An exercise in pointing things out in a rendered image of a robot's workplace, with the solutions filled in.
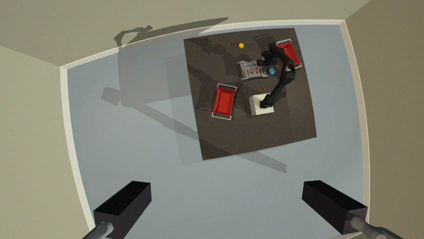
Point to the small teal block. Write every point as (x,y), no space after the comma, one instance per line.
(271,72)

